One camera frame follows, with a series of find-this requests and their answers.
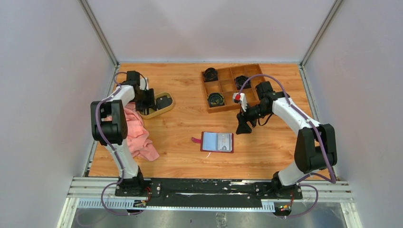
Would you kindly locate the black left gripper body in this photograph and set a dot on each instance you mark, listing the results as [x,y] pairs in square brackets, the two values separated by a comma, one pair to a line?
[145,100]

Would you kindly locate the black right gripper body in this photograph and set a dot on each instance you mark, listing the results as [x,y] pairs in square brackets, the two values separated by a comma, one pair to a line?
[252,114]

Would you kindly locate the black cards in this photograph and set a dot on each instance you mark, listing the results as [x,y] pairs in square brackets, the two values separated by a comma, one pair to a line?
[163,102]

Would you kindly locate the red card holder wallet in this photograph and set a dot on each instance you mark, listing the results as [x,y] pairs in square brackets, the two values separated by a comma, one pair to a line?
[215,142]

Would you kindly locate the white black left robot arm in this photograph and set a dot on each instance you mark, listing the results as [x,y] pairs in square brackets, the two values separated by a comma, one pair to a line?
[110,128]

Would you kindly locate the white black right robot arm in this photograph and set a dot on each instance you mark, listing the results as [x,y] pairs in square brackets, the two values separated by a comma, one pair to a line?
[316,142]

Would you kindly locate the yellow oval tray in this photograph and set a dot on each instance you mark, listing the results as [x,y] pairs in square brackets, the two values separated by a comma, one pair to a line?
[156,113]

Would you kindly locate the black rolled item middle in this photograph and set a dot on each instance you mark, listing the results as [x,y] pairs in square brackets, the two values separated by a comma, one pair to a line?
[240,80]

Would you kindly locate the pink cloth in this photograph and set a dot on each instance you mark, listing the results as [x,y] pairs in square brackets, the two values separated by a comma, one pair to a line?
[137,139]

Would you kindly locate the wooden compartment tray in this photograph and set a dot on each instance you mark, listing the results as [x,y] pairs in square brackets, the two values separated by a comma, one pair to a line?
[226,86]

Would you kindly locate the black gold rolled item front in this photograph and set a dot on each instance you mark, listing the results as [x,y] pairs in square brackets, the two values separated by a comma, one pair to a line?
[215,100]

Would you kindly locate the black rolled item back left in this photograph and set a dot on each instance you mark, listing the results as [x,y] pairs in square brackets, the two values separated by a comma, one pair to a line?
[210,75]

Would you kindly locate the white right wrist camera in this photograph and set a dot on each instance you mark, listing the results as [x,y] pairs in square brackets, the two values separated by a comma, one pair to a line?
[240,99]

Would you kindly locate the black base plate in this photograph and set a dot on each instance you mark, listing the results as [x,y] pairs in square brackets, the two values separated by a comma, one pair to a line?
[213,193]

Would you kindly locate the aluminium front rail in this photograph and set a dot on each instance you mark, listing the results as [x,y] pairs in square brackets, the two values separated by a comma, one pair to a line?
[98,192]

